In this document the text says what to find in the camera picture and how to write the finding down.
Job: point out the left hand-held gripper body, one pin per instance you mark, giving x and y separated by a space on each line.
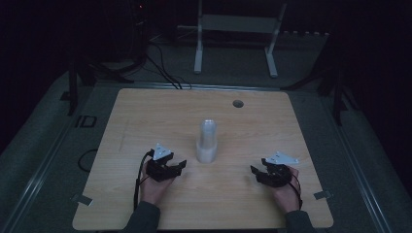
160 168

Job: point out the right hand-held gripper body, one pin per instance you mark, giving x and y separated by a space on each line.
278 170

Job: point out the person's left hand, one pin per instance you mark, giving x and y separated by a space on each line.
154 191

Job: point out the person's right hand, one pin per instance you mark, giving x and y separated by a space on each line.
286 195

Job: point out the grey tape piece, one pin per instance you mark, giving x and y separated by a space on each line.
323 194
82 199

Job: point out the black tape floor marking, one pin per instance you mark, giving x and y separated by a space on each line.
85 121

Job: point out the black tripod stand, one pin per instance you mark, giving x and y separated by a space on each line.
74 87
336 90

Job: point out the white metal stand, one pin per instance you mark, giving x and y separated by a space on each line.
236 23

